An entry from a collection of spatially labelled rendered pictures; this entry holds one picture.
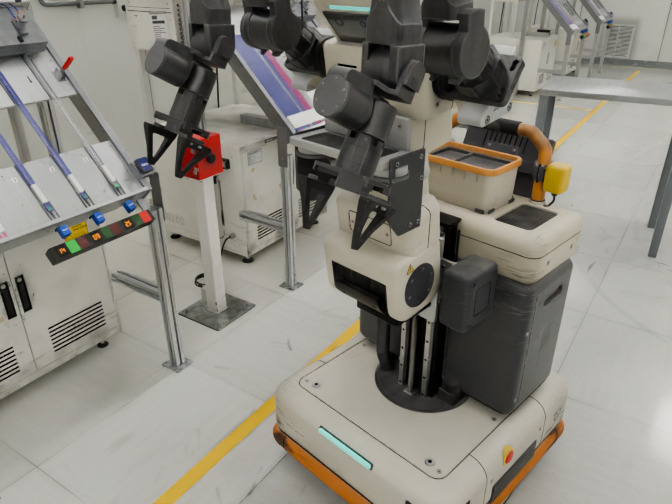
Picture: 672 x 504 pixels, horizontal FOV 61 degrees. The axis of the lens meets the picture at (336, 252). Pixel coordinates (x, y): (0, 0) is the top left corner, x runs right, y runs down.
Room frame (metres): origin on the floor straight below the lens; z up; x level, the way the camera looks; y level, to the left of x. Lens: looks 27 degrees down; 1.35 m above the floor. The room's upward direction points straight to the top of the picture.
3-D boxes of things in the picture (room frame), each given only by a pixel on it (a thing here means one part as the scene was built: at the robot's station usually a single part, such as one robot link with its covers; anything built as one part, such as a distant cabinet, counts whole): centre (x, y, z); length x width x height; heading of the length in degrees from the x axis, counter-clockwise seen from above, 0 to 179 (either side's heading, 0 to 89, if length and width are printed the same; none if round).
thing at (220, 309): (2.11, 0.52, 0.39); 0.24 x 0.24 x 0.78; 57
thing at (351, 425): (1.30, -0.25, 0.16); 0.67 x 0.64 x 0.25; 135
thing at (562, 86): (2.96, -1.44, 0.40); 0.70 x 0.45 x 0.80; 64
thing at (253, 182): (2.96, 0.51, 0.31); 0.70 x 0.65 x 0.62; 147
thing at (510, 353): (1.37, -0.32, 0.59); 0.55 x 0.34 x 0.83; 45
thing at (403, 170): (1.10, -0.05, 0.99); 0.28 x 0.16 x 0.22; 45
